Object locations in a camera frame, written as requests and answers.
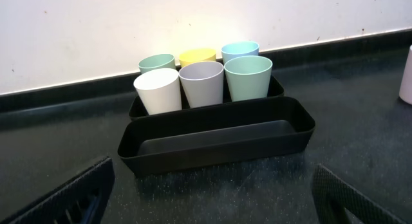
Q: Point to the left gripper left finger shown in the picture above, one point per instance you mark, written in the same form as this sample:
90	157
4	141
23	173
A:
74	195

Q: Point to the green cup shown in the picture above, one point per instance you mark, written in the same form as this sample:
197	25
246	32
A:
156	62
248	80

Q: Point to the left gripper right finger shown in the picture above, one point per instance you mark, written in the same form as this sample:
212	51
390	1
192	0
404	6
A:
338	201

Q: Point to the grey cup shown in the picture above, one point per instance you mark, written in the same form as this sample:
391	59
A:
202	87

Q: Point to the yellow cup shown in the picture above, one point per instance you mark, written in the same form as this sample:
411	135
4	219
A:
197	56

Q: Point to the blue cup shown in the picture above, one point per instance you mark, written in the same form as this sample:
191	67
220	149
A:
239	49

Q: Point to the black tray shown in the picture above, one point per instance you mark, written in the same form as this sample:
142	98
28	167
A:
276	88
209	154

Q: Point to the pale pink cup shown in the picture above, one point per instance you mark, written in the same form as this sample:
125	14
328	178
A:
407	79

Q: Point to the white cup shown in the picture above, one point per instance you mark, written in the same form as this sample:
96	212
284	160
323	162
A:
159	92

